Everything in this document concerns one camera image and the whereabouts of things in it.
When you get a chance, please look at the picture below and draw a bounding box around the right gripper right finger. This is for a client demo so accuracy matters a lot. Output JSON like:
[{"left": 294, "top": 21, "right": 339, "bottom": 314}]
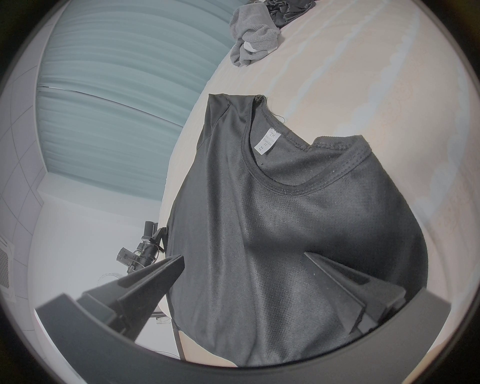
[{"left": 304, "top": 252, "right": 407, "bottom": 334}]

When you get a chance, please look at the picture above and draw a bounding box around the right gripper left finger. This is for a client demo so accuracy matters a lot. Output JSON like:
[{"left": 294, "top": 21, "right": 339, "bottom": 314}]
[{"left": 77, "top": 255, "right": 185, "bottom": 340}]

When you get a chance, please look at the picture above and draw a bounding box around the black T-shirt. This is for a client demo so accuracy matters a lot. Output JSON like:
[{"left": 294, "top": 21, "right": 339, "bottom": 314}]
[{"left": 165, "top": 93, "right": 429, "bottom": 368}]

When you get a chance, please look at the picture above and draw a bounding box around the bed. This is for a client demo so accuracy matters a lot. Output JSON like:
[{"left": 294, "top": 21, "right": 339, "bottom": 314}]
[{"left": 157, "top": 0, "right": 480, "bottom": 366}]

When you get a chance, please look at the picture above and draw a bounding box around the ceiling air conditioner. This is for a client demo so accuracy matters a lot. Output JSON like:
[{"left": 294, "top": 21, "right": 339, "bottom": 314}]
[{"left": 0, "top": 235, "right": 16, "bottom": 301}]

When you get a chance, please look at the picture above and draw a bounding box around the blue-green curtain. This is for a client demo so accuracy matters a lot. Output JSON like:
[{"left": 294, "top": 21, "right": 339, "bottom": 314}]
[
  {"left": 35, "top": 86, "right": 188, "bottom": 203},
  {"left": 37, "top": 0, "right": 248, "bottom": 124}
]

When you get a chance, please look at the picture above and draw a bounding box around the grey garment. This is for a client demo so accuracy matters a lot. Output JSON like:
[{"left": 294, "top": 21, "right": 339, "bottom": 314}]
[{"left": 229, "top": 2, "right": 282, "bottom": 68}]

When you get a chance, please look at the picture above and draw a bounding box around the black shiny garment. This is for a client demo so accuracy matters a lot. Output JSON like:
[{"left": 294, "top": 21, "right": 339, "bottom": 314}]
[{"left": 262, "top": 0, "right": 317, "bottom": 28}]

